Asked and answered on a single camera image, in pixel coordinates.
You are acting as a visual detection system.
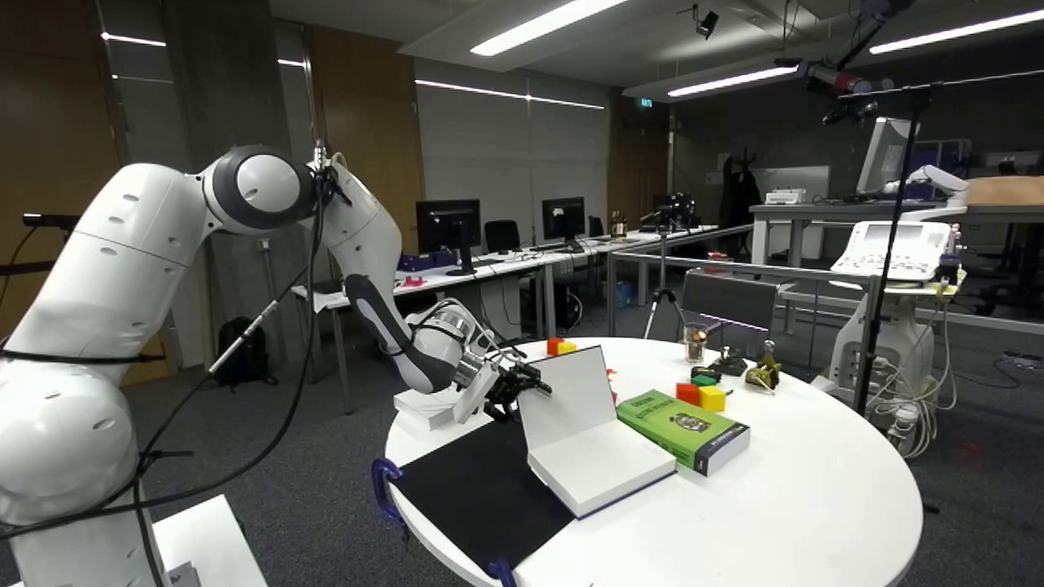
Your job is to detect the white ultrasound machine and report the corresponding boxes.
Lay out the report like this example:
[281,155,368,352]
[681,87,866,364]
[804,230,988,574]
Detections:
[818,114,968,458]

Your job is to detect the ceiling camera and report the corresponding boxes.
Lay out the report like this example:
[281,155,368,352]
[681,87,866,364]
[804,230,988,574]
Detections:
[689,7,724,41]

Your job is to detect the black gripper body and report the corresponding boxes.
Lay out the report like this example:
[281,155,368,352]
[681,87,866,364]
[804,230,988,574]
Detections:
[474,360,527,422]

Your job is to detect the black camera on stand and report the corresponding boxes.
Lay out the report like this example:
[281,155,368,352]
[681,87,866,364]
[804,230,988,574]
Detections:
[18,207,104,234]

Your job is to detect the red and yellow block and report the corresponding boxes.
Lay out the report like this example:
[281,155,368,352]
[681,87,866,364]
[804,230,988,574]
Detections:
[672,378,731,417]

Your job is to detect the black table mat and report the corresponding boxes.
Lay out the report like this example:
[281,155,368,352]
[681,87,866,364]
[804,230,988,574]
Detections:
[392,417,581,581]

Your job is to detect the black backpack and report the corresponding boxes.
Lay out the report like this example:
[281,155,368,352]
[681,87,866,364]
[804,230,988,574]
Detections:
[211,315,271,388]

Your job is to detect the blue cover book white pages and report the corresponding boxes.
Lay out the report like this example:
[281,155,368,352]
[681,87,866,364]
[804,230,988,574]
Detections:
[517,342,678,522]

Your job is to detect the black camera tripod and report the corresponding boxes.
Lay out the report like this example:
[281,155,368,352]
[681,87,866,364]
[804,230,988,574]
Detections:
[641,230,692,342]

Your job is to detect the black computer monitor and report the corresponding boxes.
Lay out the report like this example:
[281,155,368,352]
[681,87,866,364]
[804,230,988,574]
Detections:
[538,194,592,252]
[414,194,483,276]

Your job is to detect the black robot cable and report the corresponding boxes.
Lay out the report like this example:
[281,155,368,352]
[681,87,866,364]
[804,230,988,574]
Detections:
[0,139,353,540]

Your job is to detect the long white desk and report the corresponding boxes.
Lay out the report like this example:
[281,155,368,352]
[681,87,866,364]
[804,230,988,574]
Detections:
[290,239,617,405]

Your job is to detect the black pole stand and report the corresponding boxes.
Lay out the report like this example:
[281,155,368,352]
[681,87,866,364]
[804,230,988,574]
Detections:
[822,81,939,417]

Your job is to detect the green book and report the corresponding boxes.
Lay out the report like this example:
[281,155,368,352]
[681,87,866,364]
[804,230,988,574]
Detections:
[617,388,755,480]

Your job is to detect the grey panel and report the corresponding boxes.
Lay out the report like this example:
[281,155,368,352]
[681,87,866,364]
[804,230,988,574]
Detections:
[678,269,783,335]

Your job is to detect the blue strap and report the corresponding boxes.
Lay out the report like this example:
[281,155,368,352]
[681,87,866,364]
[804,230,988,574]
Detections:
[483,555,522,587]
[368,454,409,522]

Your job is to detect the person in black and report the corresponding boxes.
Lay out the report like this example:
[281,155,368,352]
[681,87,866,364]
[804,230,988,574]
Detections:
[715,154,768,234]

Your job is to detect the dark toy figure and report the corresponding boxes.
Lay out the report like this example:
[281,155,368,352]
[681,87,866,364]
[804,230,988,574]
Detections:
[742,340,783,394]

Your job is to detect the white robot base platform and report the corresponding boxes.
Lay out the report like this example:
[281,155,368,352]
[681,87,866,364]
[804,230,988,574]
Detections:
[149,492,271,587]

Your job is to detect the long ceiling light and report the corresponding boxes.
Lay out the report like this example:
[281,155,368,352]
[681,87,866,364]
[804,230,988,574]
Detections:
[466,0,633,63]
[666,63,806,103]
[411,75,607,114]
[866,7,1044,58]
[98,29,173,52]

